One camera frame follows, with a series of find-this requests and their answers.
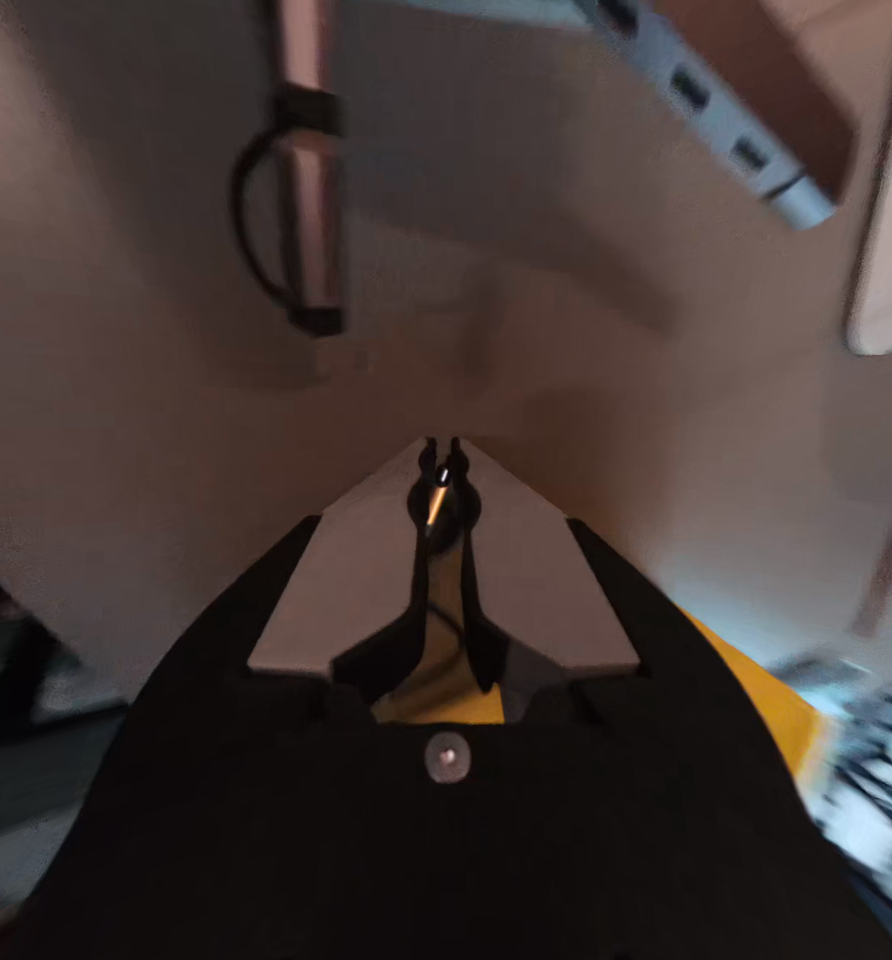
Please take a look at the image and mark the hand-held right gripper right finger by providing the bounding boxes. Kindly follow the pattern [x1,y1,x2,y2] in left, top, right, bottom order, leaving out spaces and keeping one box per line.
[450,437,643,723]

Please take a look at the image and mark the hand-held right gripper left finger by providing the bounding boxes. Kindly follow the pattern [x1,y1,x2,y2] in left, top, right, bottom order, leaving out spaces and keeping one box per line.
[247,437,438,705]

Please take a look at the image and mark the grey usb hub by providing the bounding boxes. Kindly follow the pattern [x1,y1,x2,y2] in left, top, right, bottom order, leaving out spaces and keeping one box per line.
[573,0,840,232]

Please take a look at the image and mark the silver plug with black loop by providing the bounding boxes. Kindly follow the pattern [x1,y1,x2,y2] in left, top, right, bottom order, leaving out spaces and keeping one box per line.
[230,0,349,339]

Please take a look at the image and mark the dark blurred object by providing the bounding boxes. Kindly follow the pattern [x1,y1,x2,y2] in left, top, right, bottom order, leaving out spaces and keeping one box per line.
[0,555,128,834]

